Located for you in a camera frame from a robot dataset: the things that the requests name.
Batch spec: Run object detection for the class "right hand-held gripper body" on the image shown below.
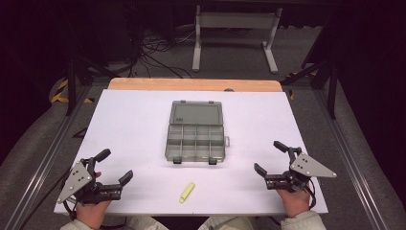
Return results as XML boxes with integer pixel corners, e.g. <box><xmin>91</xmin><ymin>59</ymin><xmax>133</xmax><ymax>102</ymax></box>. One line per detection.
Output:
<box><xmin>264</xmin><ymin>146</ymin><xmax>338</xmax><ymax>194</ymax></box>

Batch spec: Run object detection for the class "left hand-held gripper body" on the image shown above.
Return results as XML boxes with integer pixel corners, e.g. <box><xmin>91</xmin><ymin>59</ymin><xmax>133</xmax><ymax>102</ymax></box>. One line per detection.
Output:
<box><xmin>56</xmin><ymin>157</ymin><xmax>124</xmax><ymax>206</ymax></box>

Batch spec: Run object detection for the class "yellow highlighter pen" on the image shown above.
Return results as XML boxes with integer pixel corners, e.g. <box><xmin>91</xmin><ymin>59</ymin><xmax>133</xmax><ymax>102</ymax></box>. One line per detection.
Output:
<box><xmin>178</xmin><ymin>182</ymin><xmax>196</xmax><ymax>204</ymax></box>

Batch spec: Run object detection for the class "clear plastic organizer box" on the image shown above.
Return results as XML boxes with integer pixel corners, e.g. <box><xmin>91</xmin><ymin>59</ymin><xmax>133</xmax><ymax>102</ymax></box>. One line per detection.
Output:
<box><xmin>164</xmin><ymin>100</ymin><xmax>231</xmax><ymax>166</ymax></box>

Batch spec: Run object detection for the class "person's right hand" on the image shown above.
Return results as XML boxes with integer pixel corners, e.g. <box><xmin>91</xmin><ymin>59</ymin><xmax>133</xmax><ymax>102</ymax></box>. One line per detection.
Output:
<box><xmin>275</xmin><ymin>188</ymin><xmax>312</xmax><ymax>219</ymax></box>

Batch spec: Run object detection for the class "person's left hand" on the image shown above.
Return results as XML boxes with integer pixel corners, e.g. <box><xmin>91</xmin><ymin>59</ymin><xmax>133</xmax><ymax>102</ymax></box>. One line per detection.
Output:
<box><xmin>76</xmin><ymin>200</ymin><xmax>112</xmax><ymax>230</ymax></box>

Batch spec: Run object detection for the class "white table board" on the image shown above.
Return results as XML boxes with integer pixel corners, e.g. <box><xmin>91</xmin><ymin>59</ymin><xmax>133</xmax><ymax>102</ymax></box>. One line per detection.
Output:
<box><xmin>53</xmin><ymin>88</ymin><xmax>329</xmax><ymax>217</ymax></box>

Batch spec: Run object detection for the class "person's left leg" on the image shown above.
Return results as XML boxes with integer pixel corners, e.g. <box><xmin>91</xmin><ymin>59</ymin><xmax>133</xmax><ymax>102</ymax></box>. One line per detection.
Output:
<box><xmin>104</xmin><ymin>216</ymin><xmax>169</xmax><ymax>230</ymax></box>

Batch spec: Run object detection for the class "person's leg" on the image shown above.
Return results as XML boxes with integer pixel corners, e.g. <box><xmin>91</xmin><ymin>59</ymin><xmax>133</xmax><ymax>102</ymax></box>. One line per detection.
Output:
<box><xmin>197</xmin><ymin>215</ymin><xmax>260</xmax><ymax>230</ymax></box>
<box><xmin>104</xmin><ymin>216</ymin><xmax>169</xmax><ymax>230</ymax></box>

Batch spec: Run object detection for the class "yellow black floor tape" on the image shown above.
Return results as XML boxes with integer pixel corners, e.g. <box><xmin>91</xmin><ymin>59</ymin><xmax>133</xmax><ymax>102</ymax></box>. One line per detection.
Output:
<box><xmin>50</xmin><ymin>79</ymin><xmax>95</xmax><ymax>104</ymax></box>
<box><xmin>284</xmin><ymin>72</ymin><xmax>299</xmax><ymax>102</ymax></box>

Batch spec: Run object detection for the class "person's right leg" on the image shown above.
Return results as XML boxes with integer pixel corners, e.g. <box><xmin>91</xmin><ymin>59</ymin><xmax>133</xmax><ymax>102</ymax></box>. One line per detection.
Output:
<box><xmin>197</xmin><ymin>215</ymin><xmax>260</xmax><ymax>230</ymax></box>

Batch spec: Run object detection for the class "black metal stand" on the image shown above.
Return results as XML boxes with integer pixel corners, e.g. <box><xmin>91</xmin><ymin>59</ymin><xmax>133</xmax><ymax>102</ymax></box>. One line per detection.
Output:
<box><xmin>281</xmin><ymin>58</ymin><xmax>340</xmax><ymax>120</ymax></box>
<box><xmin>64</xmin><ymin>56</ymin><xmax>111</xmax><ymax>117</ymax></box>

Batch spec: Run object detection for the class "grey metal stand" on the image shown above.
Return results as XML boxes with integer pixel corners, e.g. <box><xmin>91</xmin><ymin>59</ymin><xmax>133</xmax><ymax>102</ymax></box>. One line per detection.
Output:
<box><xmin>192</xmin><ymin>4</ymin><xmax>283</xmax><ymax>75</ymax></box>

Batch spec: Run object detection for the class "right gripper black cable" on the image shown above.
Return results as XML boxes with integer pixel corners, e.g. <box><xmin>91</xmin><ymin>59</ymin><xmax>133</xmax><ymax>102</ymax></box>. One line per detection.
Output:
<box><xmin>304</xmin><ymin>178</ymin><xmax>318</xmax><ymax>211</ymax></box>

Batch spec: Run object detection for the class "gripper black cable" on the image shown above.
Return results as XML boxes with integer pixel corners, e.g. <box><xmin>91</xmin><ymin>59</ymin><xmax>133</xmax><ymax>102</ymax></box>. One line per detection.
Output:
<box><xmin>304</xmin><ymin>178</ymin><xmax>318</xmax><ymax>211</ymax></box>
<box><xmin>62</xmin><ymin>198</ymin><xmax>79</xmax><ymax>222</ymax></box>

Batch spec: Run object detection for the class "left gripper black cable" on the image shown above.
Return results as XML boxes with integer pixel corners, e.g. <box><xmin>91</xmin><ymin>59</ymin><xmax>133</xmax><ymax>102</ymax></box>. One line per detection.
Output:
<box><xmin>62</xmin><ymin>198</ymin><xmax>79</xmax><ymax>222</ymax></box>

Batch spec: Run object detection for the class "aluminium rail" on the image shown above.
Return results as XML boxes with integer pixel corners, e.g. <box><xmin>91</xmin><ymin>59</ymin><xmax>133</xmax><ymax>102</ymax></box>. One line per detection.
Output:
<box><xmin>313</xmin><ymin>89</ymin><xmax>391</xmax><ymax>230</ymax></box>
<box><xmin>2</xmin><ymin>85</ymin><xmax>94</xmax><ymax>230</ymax></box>

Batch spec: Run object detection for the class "bundle of black floor cables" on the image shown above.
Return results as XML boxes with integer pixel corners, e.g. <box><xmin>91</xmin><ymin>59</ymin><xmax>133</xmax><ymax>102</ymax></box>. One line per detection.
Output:
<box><xmin>125</xmin><ymin>18</ymin><xmax>194</xmax><ymax>80</ymax></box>

